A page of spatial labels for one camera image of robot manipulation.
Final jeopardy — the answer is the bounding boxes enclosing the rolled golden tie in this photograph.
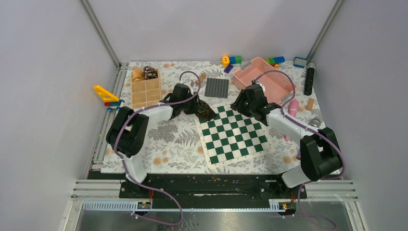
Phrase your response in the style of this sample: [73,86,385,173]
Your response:
[131,70,145,82]

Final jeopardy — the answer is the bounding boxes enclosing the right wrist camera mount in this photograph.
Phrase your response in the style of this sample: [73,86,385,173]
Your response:
[253,81,266,92]

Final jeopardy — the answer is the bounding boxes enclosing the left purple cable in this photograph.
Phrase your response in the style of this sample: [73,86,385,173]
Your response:
[114,70,185,226]

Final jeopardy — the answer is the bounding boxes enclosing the blue grey toy brick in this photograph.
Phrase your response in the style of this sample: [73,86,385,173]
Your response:
[293,57,307,68]

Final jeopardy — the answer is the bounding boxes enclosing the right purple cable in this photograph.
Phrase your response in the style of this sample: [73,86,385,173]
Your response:
[253,70,347,231]

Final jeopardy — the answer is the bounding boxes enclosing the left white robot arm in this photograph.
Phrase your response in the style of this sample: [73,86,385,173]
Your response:
[106,83,204,198]

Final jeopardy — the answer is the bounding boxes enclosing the purple toy brick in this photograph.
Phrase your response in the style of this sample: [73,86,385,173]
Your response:
[224,64,233,74]

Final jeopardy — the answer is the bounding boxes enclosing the black toy microphone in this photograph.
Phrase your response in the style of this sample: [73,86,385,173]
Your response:
[304,63,316,96]

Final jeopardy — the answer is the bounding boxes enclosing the yellow round toy block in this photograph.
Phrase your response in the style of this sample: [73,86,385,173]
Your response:
[221,55,230,67]

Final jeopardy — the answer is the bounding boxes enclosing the green white chessboard mat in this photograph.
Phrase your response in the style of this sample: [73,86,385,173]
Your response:
[195,104,275,168]

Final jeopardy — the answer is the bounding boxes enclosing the rolled floral black tie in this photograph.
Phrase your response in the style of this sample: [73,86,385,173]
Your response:
[143,66,158,80]

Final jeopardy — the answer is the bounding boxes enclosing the green toy brick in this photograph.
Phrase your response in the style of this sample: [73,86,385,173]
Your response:
[235,55,242,64]

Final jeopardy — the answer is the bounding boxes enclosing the black key-patterned necktie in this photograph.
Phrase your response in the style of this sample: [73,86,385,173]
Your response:
[195,100,217,121]

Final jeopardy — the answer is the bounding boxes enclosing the multicolour toy brick train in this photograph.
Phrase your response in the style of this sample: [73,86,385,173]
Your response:
[264,56,285,69]

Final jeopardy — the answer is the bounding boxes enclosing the wooden compartment box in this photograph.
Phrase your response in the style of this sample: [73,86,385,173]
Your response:
[130,66,162,109]

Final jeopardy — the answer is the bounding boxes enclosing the grey studded baseplate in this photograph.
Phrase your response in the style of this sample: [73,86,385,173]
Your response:
[204,78,229,98]

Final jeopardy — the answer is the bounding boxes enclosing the small wooden arch block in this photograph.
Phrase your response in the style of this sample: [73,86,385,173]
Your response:
[195,73,207,86]

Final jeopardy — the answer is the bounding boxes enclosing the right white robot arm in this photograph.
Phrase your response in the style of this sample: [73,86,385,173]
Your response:
[230,84,344,198]

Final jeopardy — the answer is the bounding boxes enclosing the pink perforated plastic basket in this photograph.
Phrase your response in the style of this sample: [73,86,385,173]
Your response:
[233,57,293,105]

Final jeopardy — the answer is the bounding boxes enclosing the small wooden rectangular block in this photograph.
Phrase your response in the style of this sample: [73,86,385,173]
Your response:
[306,98,315,111]

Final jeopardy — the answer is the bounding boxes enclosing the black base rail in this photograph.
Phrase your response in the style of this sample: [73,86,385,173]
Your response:
[119,174,312,210]

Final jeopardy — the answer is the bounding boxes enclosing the yellow toy ladder vehicle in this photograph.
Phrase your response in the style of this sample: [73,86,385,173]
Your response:
[93,85,125,112]

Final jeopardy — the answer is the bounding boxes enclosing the purple cable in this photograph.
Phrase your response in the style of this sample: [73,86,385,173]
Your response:
[114,70,185,226]
[253,70,347,231]

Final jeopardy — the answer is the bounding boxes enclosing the purple glitter toy microphone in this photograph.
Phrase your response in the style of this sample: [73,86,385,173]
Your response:
[296,117,321,161]

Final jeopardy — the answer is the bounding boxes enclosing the pink toy microphone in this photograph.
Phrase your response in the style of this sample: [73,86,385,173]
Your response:
[284,99,300,141]

